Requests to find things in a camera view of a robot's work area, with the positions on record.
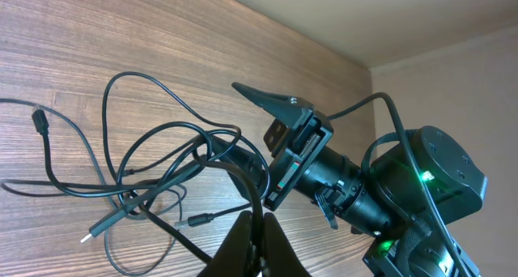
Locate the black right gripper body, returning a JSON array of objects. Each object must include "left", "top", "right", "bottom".
[{"left": 264, "top": 111, "right": 363, "bottom": 212}]

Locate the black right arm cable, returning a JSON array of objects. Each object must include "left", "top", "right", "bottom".
[{"left": 326, "top": 92, "right": 474, "bottom": 277}]

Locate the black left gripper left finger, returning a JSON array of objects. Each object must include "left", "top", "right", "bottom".
[{"left": 198, "top": 211, "right": 254, "bottom": 277}]

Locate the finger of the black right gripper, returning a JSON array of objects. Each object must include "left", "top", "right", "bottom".
[
  {"left": 231, "top": 82, "right": 314, "bottom": 129},
  {"left": 211, "top": 137, "right": 268, "bottom": 200}
]

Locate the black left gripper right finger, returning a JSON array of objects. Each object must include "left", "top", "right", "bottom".
[{"left": 261, "top": 212, "right": 311, "bottom": 277}]

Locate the black usb cable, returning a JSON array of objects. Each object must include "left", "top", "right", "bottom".
[
  {"left": 79, "top": 130, "right": 244, "bottom": 245},
  {"left": 0, "top": 97, "right": 215, "bottom": 270},
  {"left": 0, "top": 70, "right": 272, "bottom": 277}
]

